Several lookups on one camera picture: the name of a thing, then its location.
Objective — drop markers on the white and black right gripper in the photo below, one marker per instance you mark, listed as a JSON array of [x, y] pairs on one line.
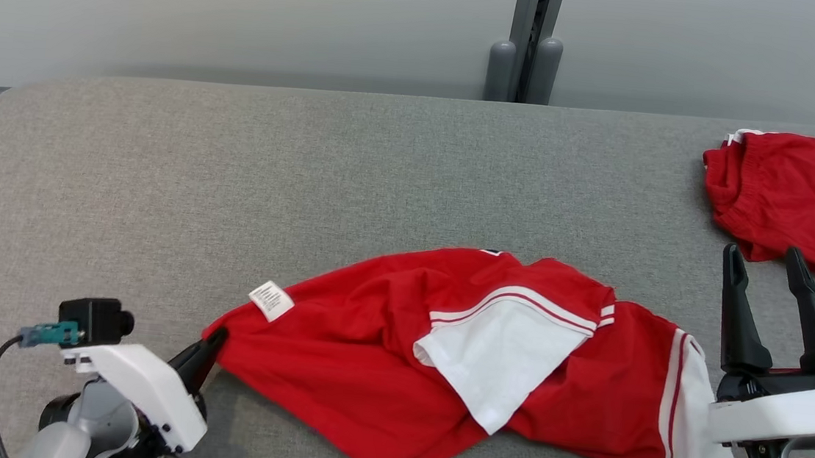
[[790, 414]]

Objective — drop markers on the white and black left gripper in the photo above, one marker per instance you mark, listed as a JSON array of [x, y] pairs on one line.
[[143, 383]]

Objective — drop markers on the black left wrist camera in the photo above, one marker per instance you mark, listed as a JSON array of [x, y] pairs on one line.
[[97, 320]]

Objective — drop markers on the red jersey with white sleeves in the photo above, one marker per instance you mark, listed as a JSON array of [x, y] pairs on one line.
[[337, 356]]

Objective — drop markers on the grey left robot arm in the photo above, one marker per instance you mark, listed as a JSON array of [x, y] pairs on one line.
[[89, 415]]

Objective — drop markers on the red shorts with white trim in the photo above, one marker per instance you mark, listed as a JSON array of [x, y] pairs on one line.
[[794, 196]]

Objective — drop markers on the grey partition post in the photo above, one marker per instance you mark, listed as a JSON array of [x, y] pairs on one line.
[[524, 10]]

